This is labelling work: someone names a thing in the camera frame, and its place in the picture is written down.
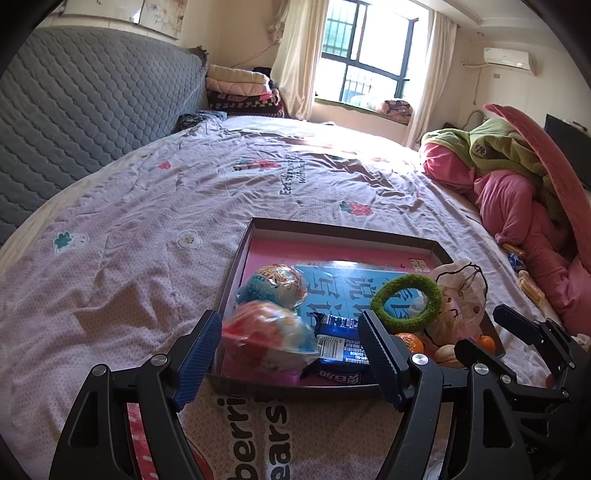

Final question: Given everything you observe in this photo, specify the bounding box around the green knitted ring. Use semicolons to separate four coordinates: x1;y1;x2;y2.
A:
370;274;443;333

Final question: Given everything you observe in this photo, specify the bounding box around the red toy egg capsule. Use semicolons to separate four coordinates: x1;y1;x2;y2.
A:
222;300;320;374

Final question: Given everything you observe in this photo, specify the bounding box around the brown walnut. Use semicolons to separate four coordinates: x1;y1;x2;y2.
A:
434;344;462;367

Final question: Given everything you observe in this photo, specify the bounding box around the green fleece blanket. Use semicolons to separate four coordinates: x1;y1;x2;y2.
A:
422;117;566;222

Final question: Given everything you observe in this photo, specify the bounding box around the long yellow snack packet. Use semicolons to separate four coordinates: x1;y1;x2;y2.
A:
517;270;542;301

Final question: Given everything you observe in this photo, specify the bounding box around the strawberry bear printed bedsheet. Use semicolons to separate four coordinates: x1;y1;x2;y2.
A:
0;113;522;480

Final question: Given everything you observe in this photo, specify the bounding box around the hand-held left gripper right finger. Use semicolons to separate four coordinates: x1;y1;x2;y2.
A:
358;310;534;480

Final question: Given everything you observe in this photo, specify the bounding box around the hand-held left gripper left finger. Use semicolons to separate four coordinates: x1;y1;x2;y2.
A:
48;310;223;480

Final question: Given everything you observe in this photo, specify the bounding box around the pink and blue book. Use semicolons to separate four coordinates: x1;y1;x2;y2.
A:
222;226;439;384

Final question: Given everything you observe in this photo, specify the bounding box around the large pink cushion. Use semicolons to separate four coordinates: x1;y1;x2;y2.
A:
484;104;591;250

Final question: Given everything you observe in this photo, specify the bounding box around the barred window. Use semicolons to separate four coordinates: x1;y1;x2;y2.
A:
316;0;419;112

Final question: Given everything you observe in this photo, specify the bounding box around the brown shallow cardboard box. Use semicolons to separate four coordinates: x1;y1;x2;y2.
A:
208;217;506;401

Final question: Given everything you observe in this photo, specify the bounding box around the white frilly hair accessory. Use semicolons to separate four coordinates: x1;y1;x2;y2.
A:
409;260;490;356

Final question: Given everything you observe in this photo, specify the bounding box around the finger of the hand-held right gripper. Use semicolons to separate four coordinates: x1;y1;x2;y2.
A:
454;338;571;407
492;304;561;367

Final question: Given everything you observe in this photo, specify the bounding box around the grey quilted headboard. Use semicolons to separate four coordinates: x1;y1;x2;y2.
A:
0;25;208;245

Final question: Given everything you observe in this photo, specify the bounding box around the black television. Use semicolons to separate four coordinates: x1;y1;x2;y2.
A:
544;113;591;190

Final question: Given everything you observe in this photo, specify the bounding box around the patterned blanket on windowsill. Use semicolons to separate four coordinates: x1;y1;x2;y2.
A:
372;98;413;123

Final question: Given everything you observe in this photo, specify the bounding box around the blue cookie packet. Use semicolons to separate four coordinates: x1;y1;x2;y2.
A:
300;311;384;387

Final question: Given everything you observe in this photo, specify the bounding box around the dark patterned cloth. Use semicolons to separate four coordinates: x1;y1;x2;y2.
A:
178;111;228;132

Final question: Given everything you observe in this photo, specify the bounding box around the cream curtain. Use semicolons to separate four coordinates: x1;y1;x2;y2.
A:
406;9;458;148
270;0;331;121

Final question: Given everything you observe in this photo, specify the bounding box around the stack of folded blankets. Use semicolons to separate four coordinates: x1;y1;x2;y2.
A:
205;64;284;118

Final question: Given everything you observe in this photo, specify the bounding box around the blue toy egg capsule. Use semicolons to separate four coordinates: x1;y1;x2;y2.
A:
235;263;309;311

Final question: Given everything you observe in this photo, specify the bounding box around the blossom wall painting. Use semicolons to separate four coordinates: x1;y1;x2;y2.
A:
62;0;188;41

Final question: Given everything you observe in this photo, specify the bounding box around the white air conditioner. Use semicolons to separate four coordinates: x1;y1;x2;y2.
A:
482;46;536;75

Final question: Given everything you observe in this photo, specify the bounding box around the pink quilt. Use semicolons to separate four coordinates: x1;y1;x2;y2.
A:
420;141;591;335

